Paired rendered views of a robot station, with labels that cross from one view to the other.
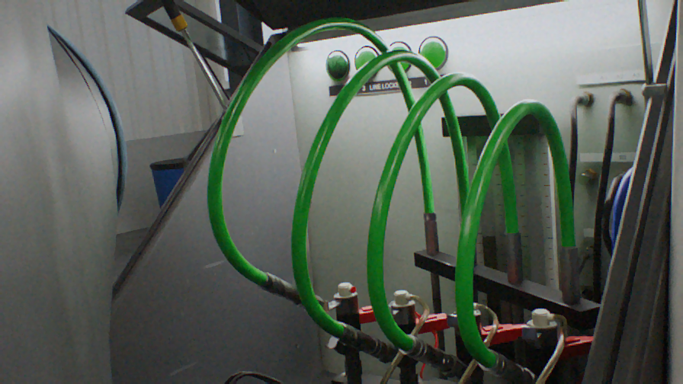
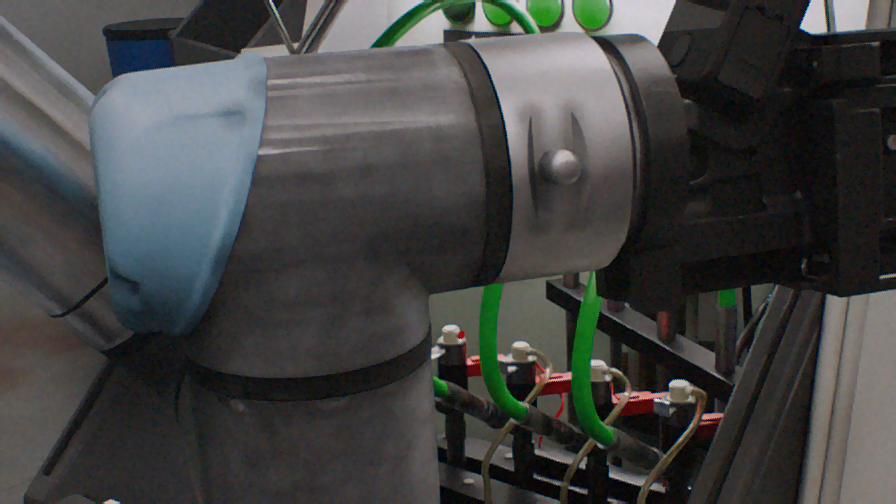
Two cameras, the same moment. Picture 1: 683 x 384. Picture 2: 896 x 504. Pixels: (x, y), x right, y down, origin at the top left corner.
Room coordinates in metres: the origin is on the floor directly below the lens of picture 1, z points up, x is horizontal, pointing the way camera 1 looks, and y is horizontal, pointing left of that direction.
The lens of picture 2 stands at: (-0.35, 0.00, 1.52)
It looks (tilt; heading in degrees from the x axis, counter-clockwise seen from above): 17 degrees down; 1
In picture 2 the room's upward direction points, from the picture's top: 3 degrees counter-clockwise
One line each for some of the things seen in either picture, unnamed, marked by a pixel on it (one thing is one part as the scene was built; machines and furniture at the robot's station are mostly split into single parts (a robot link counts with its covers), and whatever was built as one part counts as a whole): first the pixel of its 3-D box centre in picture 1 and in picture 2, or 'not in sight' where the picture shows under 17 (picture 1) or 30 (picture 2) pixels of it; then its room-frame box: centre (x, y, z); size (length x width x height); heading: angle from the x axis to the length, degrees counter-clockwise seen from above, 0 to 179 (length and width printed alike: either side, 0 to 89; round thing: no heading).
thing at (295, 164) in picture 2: not in sight; (292, 195); (0.01, 0.05, 1.43); 0.11 x 0.08 x 0.09; 108
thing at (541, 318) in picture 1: (542, 325); (680, 399); (0.60, -0.17, 1.10); 0.02 x 0.02 x 0.03
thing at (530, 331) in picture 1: (533, 327); (669, 401); (0.59, -0.16, 1.10); 0.03 x 0.02 x 0.01; 141
